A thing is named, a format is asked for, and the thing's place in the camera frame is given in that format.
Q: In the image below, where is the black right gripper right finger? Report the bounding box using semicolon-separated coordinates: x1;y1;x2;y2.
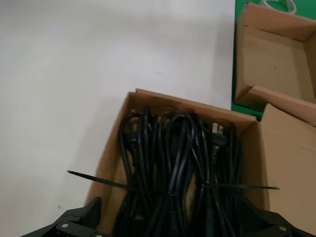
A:
254;209;316;237

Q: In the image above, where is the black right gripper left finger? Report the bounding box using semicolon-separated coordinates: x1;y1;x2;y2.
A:
23;197;104;237

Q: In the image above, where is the black power cable bundle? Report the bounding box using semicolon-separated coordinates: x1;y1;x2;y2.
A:
195;120;281;237
66;112;205;237
118;106;161;237

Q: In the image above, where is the open cardboard box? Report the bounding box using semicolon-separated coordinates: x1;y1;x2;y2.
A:
85;88;316;237
234;2;316;117

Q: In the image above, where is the clear tape roll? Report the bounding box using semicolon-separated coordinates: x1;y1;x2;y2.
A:
261;0;298;14

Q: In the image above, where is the green table cloth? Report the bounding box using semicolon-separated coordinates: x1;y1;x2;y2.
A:
231;0;316;121

